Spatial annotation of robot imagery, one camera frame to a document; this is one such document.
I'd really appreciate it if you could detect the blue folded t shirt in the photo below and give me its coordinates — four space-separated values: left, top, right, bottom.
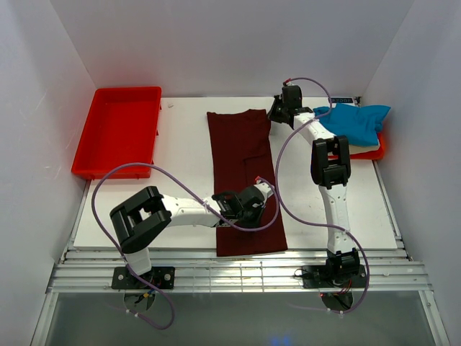
313 103 391 147

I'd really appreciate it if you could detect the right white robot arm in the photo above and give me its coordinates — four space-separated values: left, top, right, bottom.
268 79 360 286

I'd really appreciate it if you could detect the beige folded t shirt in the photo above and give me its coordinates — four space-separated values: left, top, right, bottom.
349 142 380 154

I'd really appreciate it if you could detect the aluminium rail frame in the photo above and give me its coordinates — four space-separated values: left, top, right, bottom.
47 248 432 293

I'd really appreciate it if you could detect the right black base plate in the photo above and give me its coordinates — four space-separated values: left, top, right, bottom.
293 265 367 289

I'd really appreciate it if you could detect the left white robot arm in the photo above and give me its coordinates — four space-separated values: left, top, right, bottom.
109 179 273 288

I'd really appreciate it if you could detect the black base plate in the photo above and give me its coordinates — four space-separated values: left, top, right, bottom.
293 265 367 289
111 267 175 290

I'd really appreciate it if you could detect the large red tray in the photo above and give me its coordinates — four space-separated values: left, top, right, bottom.
71 86 162 180

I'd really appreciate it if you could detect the small black label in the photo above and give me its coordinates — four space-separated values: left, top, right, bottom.
331 97 354 105

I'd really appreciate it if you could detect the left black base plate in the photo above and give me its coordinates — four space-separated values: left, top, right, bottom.
111 267 175 290

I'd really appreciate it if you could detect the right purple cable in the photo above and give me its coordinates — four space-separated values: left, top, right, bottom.
274 76 370 315

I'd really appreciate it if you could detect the maroon t shirt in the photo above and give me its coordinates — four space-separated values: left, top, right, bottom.
207 110 287 257

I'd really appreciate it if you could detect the small red tray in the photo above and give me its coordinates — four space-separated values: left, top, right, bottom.
349 133 387 160

